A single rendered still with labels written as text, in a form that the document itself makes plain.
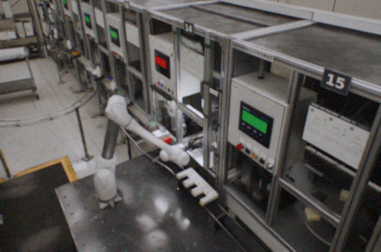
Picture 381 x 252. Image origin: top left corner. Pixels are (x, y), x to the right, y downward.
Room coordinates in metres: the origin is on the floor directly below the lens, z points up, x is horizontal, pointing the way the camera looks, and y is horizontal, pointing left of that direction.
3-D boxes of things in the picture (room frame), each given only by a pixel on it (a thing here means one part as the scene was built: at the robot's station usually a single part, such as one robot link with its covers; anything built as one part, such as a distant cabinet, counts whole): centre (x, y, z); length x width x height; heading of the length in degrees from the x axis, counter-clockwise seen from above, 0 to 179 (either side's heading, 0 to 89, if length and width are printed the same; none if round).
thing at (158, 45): (2.46, 0.14, 1.60); 0.42 x 0.29 x 0.46; 33
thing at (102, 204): (1.77, 0.67, 0.71); 0.22 x 0.18 x 0.06; 33
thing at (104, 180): (1.79, 0.68, 0.85); 0.18 x 0.16 x 0.22; 14
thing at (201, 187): (1.73, -0.05, 0.84); 0.36 x 0.14 x 0.10; 33
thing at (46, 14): (7.01, 3.09, 1.00); 1.30 x 0.51 x 2.00; 33
